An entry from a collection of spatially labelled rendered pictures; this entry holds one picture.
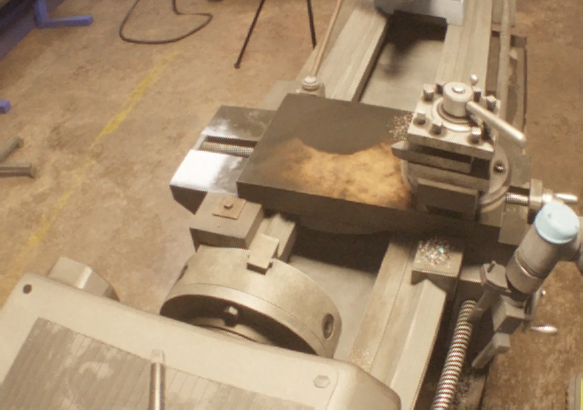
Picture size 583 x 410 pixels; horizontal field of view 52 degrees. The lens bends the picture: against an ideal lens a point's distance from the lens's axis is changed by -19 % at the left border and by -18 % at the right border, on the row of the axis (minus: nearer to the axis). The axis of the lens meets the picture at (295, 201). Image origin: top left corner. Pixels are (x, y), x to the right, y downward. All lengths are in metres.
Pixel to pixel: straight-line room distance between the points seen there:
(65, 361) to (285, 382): 0.24
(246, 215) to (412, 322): 0.43
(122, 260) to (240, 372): 2.04
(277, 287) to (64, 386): 0.36
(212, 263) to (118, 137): 2.39
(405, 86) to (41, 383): 1.60
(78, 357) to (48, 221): 2.30
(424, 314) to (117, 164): 2.07
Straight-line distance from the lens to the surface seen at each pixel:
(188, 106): 3.35
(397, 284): 1.37
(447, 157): 1.25
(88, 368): 0.71
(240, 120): 1.71
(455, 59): 2.02
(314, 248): 1.60
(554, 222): 1.18
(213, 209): 1.50
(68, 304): 0.78
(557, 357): 2.33
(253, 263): 0.91
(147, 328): 0.72
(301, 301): 0.91
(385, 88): 2.05
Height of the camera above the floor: 1.90
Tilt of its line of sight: 44 degrees down
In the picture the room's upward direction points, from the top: 7 degrees counter-clockwise
